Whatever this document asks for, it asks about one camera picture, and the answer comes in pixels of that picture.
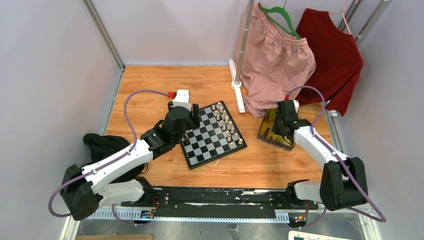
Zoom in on dark red hanging shirt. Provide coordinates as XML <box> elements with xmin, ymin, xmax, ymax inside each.
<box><xmin>296</xmin><ymin>8</ymin><xmax>364</xmax><ymax>116</ymax></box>

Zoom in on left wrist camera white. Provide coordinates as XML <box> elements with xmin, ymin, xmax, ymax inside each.
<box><xmin>167</xmin><ymin>89</ymin><xmax>192</xmax><ymax>111</ymax></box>

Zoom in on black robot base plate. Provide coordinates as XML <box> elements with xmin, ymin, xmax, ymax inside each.
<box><xmin>120</xmin><ymin>186</ymin><xmax>319</xmax><ymax>226</ymax></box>

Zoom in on white clothes rack stand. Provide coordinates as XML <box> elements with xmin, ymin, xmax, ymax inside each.
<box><xmin>228</xmin><ymin>0</ymin><xmax>255</xmax><ymax>113</ymax></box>

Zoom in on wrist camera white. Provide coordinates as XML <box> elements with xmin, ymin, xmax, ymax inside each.
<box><xmin>167</xmin><ymin>89</ymin><xmax>192</xmax><ymax>111</ymax></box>
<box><xmin>284</xmin><ymin>94</ymin><xmax>300</xmax><ymax>114</ymax></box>

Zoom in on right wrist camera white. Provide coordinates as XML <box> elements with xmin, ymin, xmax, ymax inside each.
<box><xmin>284</xmin><ymin>94</ymin><xmax>300</xmax><ymax>114</ymax></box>

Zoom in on black cloth heap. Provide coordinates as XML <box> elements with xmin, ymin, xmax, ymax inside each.
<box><xmin>82</xmin><ymin>133</ymin><xmax>149</xmax><ymax>184</ymax></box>

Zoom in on pink hanging shorts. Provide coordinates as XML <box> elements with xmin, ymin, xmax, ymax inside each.
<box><xmin>240</xmin><ymin>2</ymin><xmax>316</xmax><ymax>119</ymax></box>

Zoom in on row of light chess pieces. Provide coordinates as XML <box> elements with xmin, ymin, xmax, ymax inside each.
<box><xmin>204</xmin><ymin>101</ymin><xmax>247</xmax><ymax>152</ymax></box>

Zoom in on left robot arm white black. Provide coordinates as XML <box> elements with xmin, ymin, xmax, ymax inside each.
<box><xmin>57</xmin><ymin>101</ymin><xmax>200</xmax><ymax>221</ymax></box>

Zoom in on green clothes hanger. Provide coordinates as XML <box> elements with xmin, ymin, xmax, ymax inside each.
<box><xmin>258</xmin><ymin>5</ymin><xmax>302</xmax><ymax>41</ymax></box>

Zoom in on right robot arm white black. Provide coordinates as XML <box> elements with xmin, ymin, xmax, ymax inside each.
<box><xmin>272</xmin><ymin>99</ymin><xmax>369</xmax><ymax>211</ymax></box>

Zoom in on pink clothes hanger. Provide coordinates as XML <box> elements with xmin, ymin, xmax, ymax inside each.
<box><xmin>328</xmin><ymin>0</ymin><xmax>352</xmax><ymax>35</ymax></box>

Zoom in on black white chess board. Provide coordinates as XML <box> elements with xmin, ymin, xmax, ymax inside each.
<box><xmin>180</xmin><ymin>101</ymin><xmax>248</xmax><ymax>170</ymax></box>

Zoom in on yellow transparent piece tray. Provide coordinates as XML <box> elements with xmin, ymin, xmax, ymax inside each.
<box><xmin>256</xmin><ymin>108</ymin><xmax>296</xmax><ymax>152</ymax></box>

